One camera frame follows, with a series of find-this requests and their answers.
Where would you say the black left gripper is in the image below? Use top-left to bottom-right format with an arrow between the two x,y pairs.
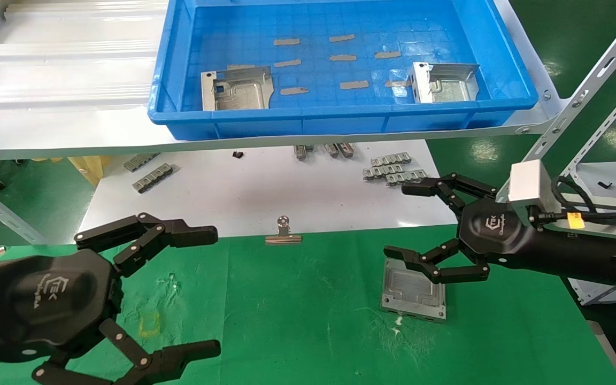
0,249 -> 222,385

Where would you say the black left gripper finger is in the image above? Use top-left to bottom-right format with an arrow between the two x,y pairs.
74,213 -> 219,279

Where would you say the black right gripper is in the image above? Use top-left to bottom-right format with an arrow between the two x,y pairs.
384,173 -> 543,285

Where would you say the sheet metal bracket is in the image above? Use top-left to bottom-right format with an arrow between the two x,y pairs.
199,65 -> 274,112
411,62 -> 480,104
380,258 -> 448,323

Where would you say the white board sheet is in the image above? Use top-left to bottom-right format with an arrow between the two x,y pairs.
73,140 -> 458,245

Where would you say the silver binder clip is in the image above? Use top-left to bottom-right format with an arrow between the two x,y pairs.
264,215 -> 303,245

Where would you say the yellow plastic bag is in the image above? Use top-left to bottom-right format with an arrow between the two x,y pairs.
66,155 -> 111,188

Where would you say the green table mat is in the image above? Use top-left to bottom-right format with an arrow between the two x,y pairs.
0,222 -> 616,385

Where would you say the blue plastic tray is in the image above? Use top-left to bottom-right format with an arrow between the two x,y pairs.
147,0 -> 538,141

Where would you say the gray metal rack shelf panel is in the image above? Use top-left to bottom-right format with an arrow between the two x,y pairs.
565,160 -> 616,306

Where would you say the white slotted angle beam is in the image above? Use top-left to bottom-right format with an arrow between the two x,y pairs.
495,0 -> 616,203
557,70 -> 616,185

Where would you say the silver metal shelf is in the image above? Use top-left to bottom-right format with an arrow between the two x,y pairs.
0,0 -> 573,161

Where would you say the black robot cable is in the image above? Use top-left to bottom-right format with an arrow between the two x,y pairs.
535,175 -> 616,230

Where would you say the gray metal frame bar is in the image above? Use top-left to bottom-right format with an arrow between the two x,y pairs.
0,203 -> 47,245

